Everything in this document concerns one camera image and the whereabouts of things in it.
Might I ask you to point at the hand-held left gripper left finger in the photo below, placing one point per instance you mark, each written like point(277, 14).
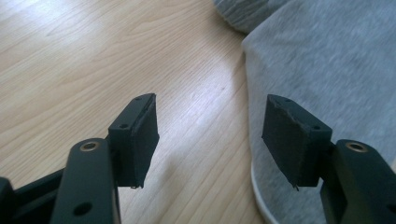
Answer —
point(137, 143)

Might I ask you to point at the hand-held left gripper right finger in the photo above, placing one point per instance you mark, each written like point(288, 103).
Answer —
point(292, 140)

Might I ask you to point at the grey shorts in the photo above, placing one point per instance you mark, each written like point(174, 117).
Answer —
point(327, 62)

